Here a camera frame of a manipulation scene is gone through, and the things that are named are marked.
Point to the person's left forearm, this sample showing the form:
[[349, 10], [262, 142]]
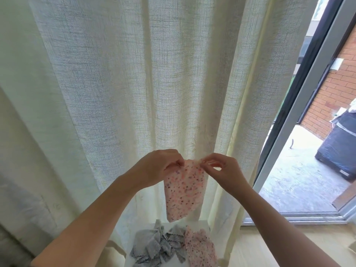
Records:
[[83, 230]]

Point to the person's right forearm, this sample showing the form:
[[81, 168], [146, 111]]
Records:
[[283, 233]]

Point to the person's left hand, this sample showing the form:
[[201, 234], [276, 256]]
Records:
[[153, 166]]

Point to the person's right hand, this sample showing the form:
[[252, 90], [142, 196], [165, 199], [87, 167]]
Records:
[[228, 172]]

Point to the white bundled curtain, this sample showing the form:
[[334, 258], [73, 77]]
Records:
[[352, 247]]

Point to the dark blue tarpaulin cover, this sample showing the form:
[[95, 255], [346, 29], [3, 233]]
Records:
[[339, 147]]

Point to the pile of grey cloths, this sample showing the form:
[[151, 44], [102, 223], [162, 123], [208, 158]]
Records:
[[177, 239], [147, 244]]

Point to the white linen curtain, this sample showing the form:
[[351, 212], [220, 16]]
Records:
[[139, 69]]

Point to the white patterned cloth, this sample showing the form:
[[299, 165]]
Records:
[[347, 111]]

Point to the brown wooden board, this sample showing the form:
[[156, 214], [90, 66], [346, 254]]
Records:
[[346, 195]]

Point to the white table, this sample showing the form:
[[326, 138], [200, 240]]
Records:
[[200, 223]]

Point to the pink floral cloth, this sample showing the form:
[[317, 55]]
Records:
[[201, 250], [183, 189]]

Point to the white sliding door frame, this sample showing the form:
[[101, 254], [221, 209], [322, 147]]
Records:
[[295, 114]]

